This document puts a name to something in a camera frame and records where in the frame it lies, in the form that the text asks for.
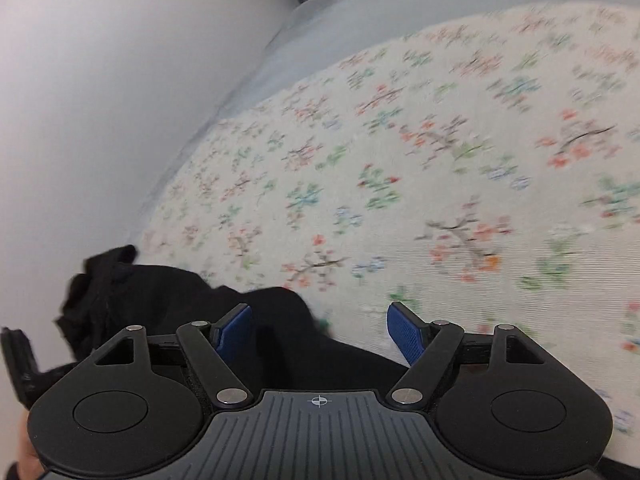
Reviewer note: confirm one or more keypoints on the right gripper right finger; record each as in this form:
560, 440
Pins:
429, 349

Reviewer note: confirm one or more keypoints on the person's hand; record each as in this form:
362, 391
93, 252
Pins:
28, 463

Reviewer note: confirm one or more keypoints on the light blue bed sheet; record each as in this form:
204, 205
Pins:
320, 33

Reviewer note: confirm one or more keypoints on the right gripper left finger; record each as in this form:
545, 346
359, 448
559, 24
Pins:
211, 348

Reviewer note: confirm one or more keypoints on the black pants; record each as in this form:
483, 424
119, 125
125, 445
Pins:
286, 350

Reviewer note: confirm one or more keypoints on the floral white bed cover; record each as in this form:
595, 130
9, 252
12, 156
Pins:
484, 170

